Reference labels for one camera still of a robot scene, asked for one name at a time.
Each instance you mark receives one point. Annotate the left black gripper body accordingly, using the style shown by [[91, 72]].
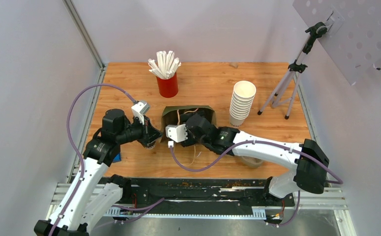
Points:
[[136, 131]]

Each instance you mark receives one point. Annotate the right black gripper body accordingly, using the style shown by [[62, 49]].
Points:
[[191, 140]]

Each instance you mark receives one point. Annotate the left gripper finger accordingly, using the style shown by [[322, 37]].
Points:
[[150, 129], [154, 137]]

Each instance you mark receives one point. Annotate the green paper bag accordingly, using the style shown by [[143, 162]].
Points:
[[178, 115]]

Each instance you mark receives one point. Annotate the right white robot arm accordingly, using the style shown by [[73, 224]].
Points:
[[306, 162]]

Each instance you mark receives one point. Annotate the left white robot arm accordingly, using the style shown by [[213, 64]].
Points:
[[77, 213]]

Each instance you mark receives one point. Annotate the blue toy brick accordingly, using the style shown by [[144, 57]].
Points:
[[117, 158]]

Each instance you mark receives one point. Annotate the red cup holder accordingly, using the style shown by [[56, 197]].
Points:
[[168, 88]]

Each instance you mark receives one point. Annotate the stack of white paper cups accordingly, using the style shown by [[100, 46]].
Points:
[[241, 102]]

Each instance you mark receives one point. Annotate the brown cardboard cup carrier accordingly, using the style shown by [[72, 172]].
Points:
[[251, 162]]

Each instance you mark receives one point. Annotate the white wrapped straws bundle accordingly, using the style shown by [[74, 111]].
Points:
[[165, 65]]

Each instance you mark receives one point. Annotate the grey tripod stand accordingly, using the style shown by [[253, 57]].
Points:
[[295, 69]]

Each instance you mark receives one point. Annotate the grey perforated panel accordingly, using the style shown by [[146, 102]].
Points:
[[353, 40]]

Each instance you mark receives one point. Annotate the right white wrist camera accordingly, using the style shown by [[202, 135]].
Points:
[[177, 133]]

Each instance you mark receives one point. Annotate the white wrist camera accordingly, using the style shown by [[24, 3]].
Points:
[[139, 109], [177, 133]]

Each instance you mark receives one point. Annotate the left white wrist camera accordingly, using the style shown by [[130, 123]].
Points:
[[139, 109]]

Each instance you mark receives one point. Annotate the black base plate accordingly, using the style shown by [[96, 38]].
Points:
[[202, 196]]

